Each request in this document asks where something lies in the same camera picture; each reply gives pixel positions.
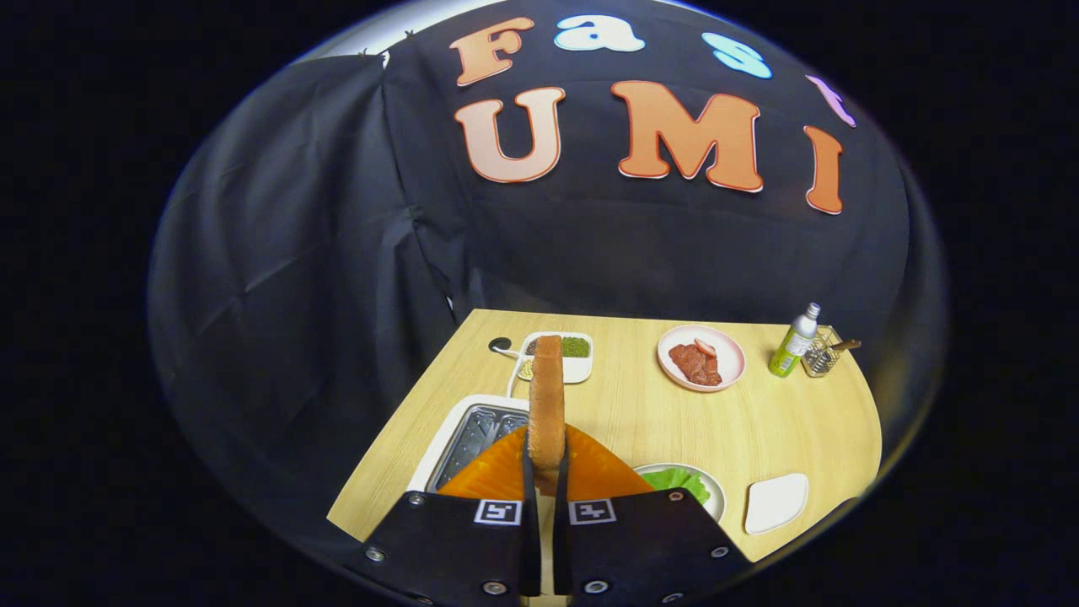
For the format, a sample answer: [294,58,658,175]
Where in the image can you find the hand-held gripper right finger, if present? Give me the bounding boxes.
[552,426,753,607]

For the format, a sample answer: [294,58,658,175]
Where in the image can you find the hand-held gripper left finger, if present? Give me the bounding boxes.
[358,426,540,607]

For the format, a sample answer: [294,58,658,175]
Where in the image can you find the green lettuce leaf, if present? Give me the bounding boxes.
[641,468,711,505]

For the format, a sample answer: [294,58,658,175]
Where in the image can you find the brown crust bread slice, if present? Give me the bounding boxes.
[528,335,567,497]

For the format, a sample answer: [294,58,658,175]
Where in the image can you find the white toaster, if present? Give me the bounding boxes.
[407,394,532,494]

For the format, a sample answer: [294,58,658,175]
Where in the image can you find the white round plate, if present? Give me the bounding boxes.
[634,463,727,524]

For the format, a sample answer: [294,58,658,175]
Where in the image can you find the white divided dish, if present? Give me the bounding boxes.
[516,331,594,384]

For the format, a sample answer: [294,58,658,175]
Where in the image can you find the white square plate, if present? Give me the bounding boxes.
[744,473,810,535]

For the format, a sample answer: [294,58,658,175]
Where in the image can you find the red meat slices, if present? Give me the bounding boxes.
[668,341,723,387]

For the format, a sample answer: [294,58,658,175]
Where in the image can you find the pink plate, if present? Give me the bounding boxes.
[657,325,747,393]

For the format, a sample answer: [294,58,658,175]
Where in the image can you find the green label metal bottle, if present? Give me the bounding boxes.
[768,303,821,378]

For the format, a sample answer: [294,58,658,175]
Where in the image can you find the black backdrop cloth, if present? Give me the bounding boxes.
[148,0,945,574]

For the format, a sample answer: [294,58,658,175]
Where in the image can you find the wire mesh basket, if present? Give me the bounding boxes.
[801,325,842,378]

